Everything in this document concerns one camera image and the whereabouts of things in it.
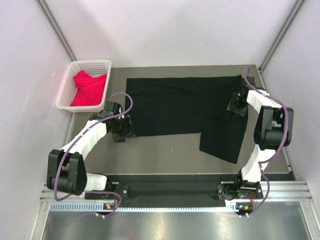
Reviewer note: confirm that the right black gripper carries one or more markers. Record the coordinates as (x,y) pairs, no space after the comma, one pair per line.
(232,107)

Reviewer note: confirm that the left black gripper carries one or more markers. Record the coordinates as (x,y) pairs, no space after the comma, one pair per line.
(127,131)

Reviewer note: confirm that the black t-shirt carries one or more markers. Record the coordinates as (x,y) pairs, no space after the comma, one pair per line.
(189,105)

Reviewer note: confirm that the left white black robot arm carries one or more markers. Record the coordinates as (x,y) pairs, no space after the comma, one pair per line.
(66,170)

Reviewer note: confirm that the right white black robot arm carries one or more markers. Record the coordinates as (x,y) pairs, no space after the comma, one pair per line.
(272,132)

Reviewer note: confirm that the crumpled red t-shirt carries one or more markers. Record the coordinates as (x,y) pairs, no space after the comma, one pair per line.
(90,89)

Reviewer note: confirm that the white perforated plastic basket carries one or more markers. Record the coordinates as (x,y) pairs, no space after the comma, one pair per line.
(67,89)

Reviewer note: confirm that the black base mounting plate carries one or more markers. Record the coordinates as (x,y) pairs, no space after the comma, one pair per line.
(175,190)

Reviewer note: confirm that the aluminium frame rail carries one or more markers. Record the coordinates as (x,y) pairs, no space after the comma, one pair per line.
(279,191)

